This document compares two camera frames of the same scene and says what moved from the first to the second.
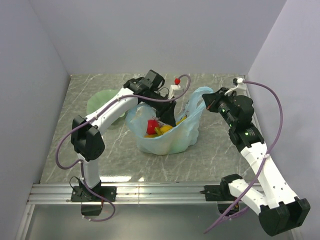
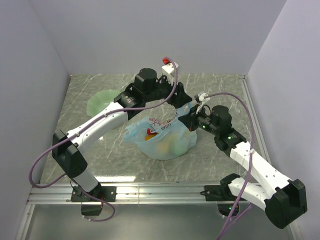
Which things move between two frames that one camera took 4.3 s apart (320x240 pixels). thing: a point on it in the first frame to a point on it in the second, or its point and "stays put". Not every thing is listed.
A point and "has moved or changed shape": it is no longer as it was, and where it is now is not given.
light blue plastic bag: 137,116 has moved or changed shape
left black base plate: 82,194 stays put
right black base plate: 218,193 stays put
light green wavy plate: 97,97 stays put
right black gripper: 211,99 to 187,119
